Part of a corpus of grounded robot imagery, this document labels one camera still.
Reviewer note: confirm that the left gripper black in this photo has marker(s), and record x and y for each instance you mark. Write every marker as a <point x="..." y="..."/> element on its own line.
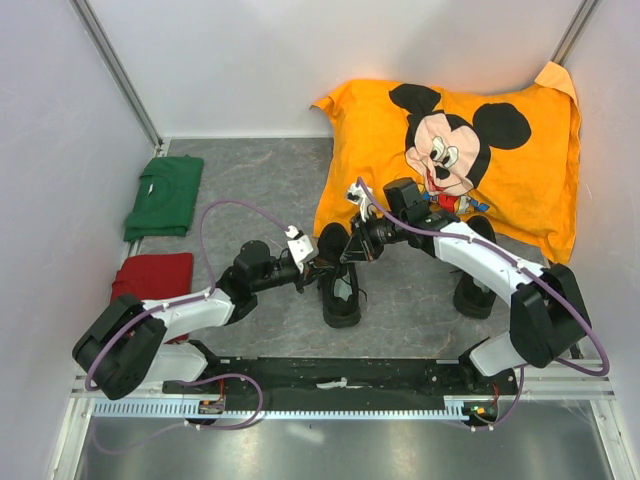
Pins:
<point x="312" y="270"/>

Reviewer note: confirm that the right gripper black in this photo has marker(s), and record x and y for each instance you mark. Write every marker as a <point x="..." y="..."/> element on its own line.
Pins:
<point x="370" y="249"/>

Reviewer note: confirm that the black shoe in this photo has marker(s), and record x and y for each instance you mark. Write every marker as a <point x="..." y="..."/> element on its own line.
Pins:
<point x="339" y="284"/>
<point x="470" y="298"/>

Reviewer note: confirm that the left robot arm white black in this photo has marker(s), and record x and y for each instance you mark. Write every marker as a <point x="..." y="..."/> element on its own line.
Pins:
<point x="132" y="342"/>

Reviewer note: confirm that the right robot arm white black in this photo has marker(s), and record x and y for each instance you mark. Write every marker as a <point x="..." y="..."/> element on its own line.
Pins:
<point x="547" y="311"/>

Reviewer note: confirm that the red folded shirt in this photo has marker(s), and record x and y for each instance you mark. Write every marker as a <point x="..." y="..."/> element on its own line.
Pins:
<point x="154" y="276"/>

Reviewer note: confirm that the green folded shirt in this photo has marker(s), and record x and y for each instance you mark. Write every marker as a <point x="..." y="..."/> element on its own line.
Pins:
<point x="166" y="198"/>

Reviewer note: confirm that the orange Mickey Mouse pillow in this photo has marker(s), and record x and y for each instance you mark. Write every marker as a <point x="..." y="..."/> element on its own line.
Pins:
<point x="512" y="158"/>

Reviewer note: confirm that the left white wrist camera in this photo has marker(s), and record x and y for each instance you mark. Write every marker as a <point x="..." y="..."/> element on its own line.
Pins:
<point x="301" y="246"/>

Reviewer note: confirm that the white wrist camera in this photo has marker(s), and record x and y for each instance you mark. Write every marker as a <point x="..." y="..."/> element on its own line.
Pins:
<point x="361" y="197"/>
<point x="301" y="246"/>

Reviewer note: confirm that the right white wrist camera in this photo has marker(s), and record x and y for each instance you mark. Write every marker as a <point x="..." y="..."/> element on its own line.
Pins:
<point x="361" y="197"/>

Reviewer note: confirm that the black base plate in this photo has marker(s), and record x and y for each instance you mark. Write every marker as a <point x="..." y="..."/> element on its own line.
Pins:
<point x="412" y="375"/>

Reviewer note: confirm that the grey slotted cable duct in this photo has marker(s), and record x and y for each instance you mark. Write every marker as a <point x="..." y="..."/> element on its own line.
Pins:
<point x="448" y="410"/>

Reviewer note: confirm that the aluminium front rail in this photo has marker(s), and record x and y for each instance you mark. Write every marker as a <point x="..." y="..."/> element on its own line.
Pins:
<point x="555" y="382"/>

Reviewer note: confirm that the left aluminium frame post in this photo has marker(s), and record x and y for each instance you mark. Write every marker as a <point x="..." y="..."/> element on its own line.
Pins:
<point x="111" y="59"/>

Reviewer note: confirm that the aluminium frame post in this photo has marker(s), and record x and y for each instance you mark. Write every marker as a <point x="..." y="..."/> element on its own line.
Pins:
<point x="111" y="59"/>
<point x="574" y="31"/>

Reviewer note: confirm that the right aluminium frame post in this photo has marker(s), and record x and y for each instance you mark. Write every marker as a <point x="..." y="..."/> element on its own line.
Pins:
<point x="574" y="31"/>

